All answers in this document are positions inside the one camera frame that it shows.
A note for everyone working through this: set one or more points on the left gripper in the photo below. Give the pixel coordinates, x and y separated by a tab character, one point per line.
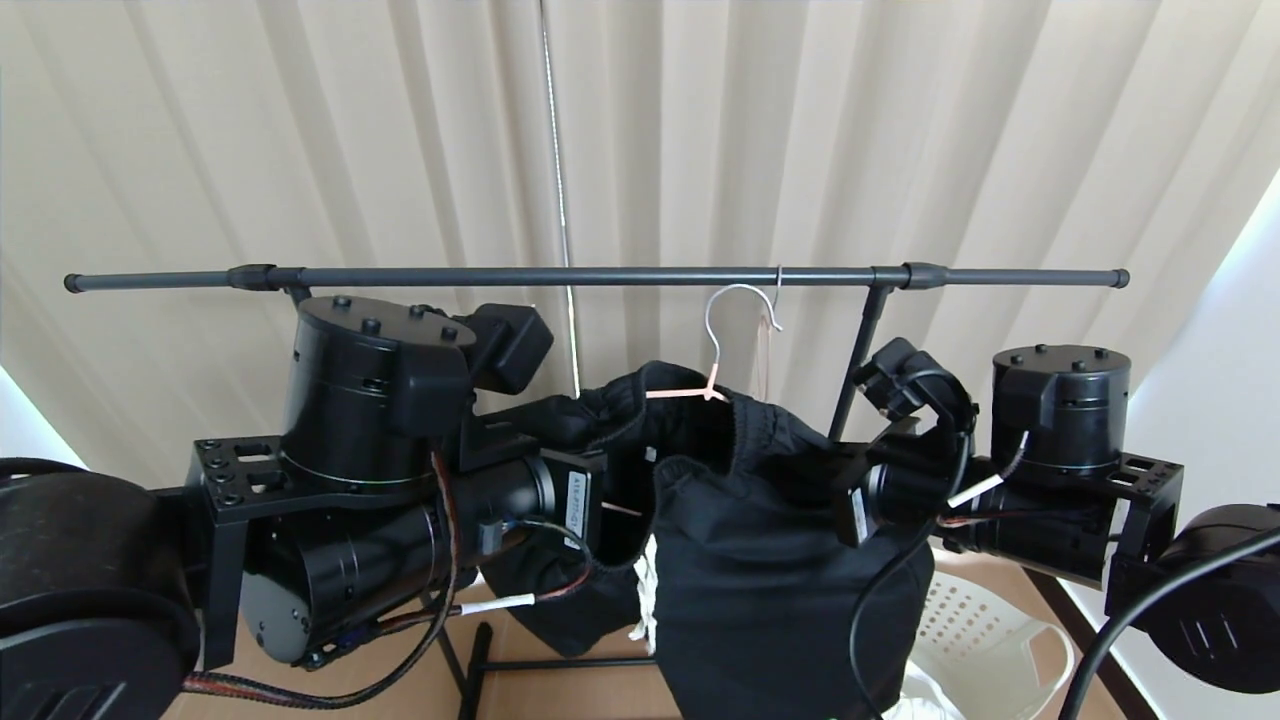
510	495

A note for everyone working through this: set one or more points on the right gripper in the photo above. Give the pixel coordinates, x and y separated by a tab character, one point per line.
905	495

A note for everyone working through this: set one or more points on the black shorts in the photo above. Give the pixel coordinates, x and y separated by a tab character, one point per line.
780	560

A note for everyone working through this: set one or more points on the pink clothes hanger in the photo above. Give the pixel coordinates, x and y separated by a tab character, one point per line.
778	280
680	393

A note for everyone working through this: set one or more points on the white garment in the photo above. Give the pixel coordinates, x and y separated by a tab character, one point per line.
925	705

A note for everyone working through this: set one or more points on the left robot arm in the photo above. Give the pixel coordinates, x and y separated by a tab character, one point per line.
350	400

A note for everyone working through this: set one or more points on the white laundry basket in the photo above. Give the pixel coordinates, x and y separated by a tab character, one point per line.
990	620

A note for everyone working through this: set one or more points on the black clothes rack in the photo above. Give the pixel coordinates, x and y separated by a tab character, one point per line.
650	275

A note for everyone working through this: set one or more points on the beige curtain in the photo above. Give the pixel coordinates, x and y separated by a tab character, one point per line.
300	130

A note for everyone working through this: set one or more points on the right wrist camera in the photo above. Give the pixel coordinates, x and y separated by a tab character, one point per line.
905	375

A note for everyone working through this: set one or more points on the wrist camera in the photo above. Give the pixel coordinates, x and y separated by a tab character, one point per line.
905	375
510	345

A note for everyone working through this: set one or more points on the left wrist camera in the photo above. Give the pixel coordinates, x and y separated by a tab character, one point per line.
510	345

